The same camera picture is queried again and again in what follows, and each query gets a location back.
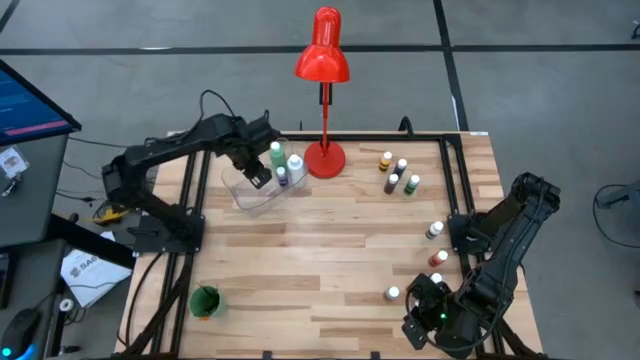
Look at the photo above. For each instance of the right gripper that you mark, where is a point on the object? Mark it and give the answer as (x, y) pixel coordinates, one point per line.
(430, 300)

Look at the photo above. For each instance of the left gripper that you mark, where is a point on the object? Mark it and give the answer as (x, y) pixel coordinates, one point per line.
(249, 157)

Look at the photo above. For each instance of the purple paint bottle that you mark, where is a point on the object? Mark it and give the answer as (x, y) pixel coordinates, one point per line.
(282, 177)

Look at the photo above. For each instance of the black paint bottle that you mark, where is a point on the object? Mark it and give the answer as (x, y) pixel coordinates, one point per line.
(436, 277)

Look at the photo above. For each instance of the large green paint bottle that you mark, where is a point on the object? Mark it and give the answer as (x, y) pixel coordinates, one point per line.
(277, 157)

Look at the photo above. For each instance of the tall white bottle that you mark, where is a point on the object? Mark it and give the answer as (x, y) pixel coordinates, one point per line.
(295, 167)

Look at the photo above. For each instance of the black paintbrush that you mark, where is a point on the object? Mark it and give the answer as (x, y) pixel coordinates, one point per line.
(206, 295)
(210, 301)
(214, 296)

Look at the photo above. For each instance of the orange bristle paintbrush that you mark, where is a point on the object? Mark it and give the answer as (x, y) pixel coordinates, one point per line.
(205, 317)

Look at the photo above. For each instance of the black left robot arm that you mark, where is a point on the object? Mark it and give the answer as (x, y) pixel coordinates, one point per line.
(165, 150)

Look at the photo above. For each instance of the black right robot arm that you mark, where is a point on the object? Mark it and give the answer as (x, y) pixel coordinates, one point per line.
(520, 215)

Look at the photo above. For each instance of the grey paint bottle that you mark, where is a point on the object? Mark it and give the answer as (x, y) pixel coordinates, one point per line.
(393, 293)

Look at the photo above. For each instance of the red paint bottle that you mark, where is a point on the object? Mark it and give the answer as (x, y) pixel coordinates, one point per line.
(437, 259)

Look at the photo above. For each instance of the white paint bottle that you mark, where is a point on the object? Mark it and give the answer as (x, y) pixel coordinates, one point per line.
(434, 230)

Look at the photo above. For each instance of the small green paint bottle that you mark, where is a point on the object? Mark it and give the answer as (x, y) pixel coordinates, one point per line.
(411, 186)

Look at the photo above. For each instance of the brown paint bottle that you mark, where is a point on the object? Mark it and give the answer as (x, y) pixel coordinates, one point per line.
(390, 185)

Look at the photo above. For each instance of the yellow paint bottle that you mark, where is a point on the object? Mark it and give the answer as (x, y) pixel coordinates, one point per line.
(384, 164)

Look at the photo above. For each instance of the blue paint bottle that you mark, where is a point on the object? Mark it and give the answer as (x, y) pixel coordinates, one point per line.
(399, 167)

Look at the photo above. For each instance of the clear plastic bin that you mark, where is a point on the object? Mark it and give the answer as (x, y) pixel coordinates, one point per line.
(250, 200)

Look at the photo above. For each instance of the red desk lamp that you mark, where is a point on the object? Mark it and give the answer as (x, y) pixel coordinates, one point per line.
(325, 160)

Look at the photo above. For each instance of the green plastic cup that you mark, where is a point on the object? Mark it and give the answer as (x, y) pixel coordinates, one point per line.
(197, 307)

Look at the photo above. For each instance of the yellow tool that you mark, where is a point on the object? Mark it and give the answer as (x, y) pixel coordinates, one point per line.
(110, 216)

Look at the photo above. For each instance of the black desk beam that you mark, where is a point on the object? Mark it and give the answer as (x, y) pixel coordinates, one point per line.
(90, 240)

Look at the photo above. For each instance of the white printed paper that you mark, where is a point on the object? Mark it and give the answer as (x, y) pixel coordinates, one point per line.
(95, 277)

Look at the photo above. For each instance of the grey desk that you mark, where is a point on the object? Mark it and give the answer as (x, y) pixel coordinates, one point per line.
(35, 200)

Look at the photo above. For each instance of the white tape roll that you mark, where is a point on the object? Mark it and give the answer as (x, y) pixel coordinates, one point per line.
(66, 304)

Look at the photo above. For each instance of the computer monitor blue screen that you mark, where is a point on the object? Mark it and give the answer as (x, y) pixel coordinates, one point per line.
(25, 107)

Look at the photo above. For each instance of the white id card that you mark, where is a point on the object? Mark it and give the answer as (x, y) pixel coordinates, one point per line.
(12, 162)

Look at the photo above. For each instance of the black computer mouse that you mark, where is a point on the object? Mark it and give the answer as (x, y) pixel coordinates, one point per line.
(20, 330)

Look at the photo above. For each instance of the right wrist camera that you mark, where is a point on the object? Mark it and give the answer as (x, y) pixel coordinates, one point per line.
(416, 332)

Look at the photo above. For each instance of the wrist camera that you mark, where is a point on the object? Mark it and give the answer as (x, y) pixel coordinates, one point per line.
(262, 131)
(416, 332)

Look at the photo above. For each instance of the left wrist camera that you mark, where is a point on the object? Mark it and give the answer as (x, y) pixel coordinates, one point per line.
(262, 131)

